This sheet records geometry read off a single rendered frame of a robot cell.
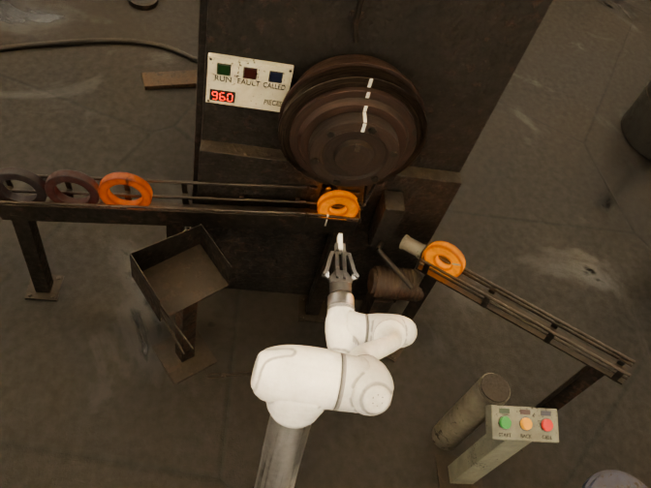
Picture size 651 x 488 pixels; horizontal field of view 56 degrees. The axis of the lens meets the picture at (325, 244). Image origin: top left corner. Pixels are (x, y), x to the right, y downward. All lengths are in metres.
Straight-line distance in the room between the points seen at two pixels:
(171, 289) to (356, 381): 0.95
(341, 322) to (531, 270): 1.68
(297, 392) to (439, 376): 1.56
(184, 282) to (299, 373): 0.89
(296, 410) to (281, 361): 0.12
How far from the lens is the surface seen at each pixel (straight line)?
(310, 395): 1.38
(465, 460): 2.55
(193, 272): 2.17
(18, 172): 2.33
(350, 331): 1.94
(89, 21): 4.22
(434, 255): 2.27
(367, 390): 1.36
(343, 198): 2.20
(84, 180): 2.27
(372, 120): 1.83
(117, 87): 3.74
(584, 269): 3.61
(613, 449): 3.14
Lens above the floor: 2.42
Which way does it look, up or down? 52 degrees down
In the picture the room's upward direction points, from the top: 18 degrees clockwise
